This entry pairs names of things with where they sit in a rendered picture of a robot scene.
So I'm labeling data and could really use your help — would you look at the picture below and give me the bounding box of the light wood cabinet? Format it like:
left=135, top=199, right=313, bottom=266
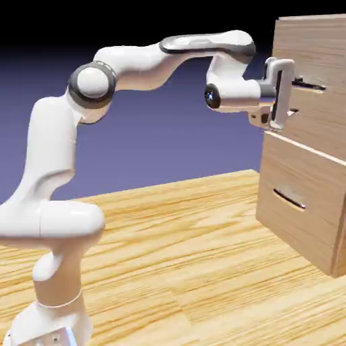
left=255, top=13, right=346, bottom=278

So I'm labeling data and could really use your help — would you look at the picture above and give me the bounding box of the dark curved metal handle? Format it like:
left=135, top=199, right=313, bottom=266
left=272, top=186, right=307, bottom=212
left=291, top=80, right=327, bottom=93

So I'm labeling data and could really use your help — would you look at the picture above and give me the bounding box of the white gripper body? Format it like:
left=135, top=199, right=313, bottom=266
left=262, top=57, right=296, bottom=132

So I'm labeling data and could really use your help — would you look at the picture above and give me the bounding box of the wood drawer front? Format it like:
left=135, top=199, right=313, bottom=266
left=255, top=132, right=346, bottom=277
left=266, top=16, right=346, bottom=164

